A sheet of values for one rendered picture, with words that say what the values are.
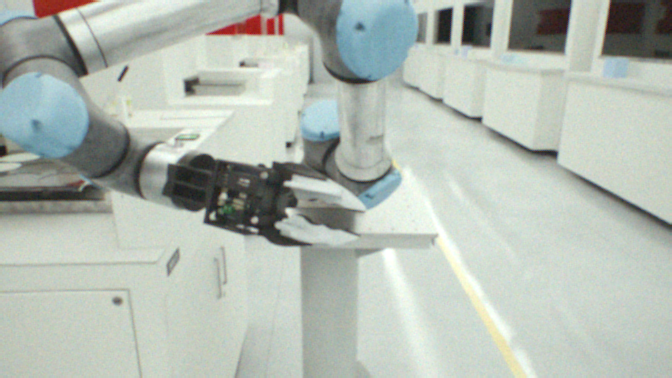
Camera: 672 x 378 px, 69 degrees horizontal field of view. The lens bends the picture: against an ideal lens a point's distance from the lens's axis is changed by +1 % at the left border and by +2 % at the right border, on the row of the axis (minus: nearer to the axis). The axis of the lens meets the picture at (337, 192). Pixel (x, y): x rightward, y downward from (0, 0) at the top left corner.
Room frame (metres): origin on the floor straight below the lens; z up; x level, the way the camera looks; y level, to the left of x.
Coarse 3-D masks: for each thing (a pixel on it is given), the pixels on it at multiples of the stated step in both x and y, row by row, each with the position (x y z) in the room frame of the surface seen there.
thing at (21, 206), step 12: (0, 204) 1.09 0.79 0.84; (12, 204) 1.09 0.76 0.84; (24, 204) 1.09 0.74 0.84; (36, 204) 1.09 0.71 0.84; (48, 204) 1.09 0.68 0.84; (60, 204) 1.09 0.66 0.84; (72, 204) 1.09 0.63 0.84; (84, 204) 1.09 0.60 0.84; (96, 204) 1.09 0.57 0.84; (108, 204) 1.10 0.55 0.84
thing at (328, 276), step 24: (312, 264) 1.13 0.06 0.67; (336, 264) 1.12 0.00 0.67; (312, 288) 1.13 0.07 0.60; (336, 288) 1.12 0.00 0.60; (312, 312) 1.13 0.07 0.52; (336, 312) 1.12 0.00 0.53; (312, 336) 1.13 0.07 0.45; (336, 336) 1.12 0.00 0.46; (312, 360) 1.13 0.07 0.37; (336, 360) 1.12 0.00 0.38; (360, 360) 1.18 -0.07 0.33
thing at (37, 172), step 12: (12, 168) 1.20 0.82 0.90; (24, 168) 1.21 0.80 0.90; (36, 168) 1.21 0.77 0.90; (48, 168) 1.21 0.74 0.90; (60, 168) 1.20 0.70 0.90; (0, 180) 1.10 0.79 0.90; (12, 180) 1.10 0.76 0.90; (24, 180) 1.10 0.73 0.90; (36, 180) 1.09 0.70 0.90; (48, 180) 1.10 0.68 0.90; (60, 180) 1.10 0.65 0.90; (72, 180) 1.10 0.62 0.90; (84, 180) 1.09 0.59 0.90
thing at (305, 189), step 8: (296, 176) 0.52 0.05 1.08; (288, 184) 0.50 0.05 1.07; (296, 184) 0.49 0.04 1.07; (304, 184) 0.50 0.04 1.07; (312, 184) 0.51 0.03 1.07; (320, 184) 0.51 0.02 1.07; (328, 184) 0.50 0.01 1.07; (336, 184) 0.50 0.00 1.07; (296, 192) 0.51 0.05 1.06; (304, 192) 0.51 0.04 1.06; (312, 192) 0.51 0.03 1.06; (320, 192) 0.46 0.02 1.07; (328, 192) 0.47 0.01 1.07; (336, 192) 0.49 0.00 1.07; (344, 192) 0.49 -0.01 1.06; (304, 200) 0.51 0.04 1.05; (312, 200) 0.51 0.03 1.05; (328, 200) 0.50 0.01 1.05; (336, 200) 0.49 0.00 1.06; (344, 200) 0.49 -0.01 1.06; (352, 200) 0.49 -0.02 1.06; (352, 208) 0.48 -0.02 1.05; (360, 208) 0.48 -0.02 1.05
